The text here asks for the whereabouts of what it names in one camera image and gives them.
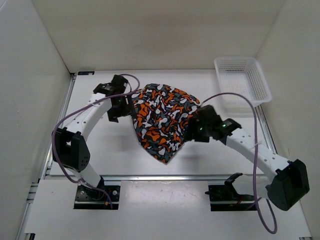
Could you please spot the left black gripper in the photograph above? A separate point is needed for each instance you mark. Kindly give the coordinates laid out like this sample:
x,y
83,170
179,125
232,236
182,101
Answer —
x,y
129,109

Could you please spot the white plastic basket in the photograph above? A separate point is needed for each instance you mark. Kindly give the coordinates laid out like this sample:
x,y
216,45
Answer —
x,y
242,75

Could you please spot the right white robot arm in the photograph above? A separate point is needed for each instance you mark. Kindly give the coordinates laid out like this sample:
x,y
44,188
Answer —
x,y
287,181

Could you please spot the aluminium front rail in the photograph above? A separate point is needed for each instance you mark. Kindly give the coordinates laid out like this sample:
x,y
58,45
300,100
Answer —
x,y
166,177

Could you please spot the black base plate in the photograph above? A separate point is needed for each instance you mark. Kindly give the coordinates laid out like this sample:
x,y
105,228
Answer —
x,y
90,199
223,201

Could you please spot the orange camouflage shorts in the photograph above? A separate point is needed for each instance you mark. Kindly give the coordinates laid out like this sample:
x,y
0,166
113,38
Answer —
x,y
161,119

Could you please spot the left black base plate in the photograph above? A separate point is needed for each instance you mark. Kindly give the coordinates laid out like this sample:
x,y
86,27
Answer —
x,y
90,199

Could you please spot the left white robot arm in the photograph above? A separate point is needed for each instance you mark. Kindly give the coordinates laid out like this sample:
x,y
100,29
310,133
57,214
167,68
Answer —
x,y
69,136

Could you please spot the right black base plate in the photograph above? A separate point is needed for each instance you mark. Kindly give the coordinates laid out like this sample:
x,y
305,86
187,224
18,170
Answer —
x,y
223,201

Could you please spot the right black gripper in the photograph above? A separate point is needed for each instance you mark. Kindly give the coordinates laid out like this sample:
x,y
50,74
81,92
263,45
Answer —
x,y
195,136

